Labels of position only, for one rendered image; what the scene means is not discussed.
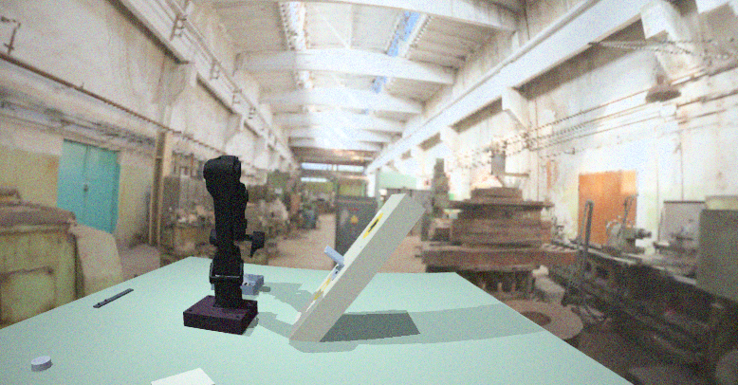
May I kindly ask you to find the light blue square tray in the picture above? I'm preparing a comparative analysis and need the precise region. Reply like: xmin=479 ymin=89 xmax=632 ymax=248
xmin=240 ymin=273 xmax=265 ymax=296

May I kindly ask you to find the white flat rectangular pad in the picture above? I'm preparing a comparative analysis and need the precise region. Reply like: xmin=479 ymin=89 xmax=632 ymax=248
xmin=151 ymin=368 xmax=215 ymax=385

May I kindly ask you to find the dark grey flat bar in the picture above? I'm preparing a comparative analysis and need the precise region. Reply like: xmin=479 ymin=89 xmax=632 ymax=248
xmin=93 ymin=288 xmax=134 ymax=308

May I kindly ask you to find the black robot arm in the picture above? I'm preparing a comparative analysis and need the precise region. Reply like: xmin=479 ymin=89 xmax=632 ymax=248
xmin=203 ymin=155 xmax=249 ymax=310

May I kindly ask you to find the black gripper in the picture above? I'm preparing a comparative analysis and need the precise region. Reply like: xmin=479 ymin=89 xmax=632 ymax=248
xmin=209 ymin=222 xmax=265 ymax=258

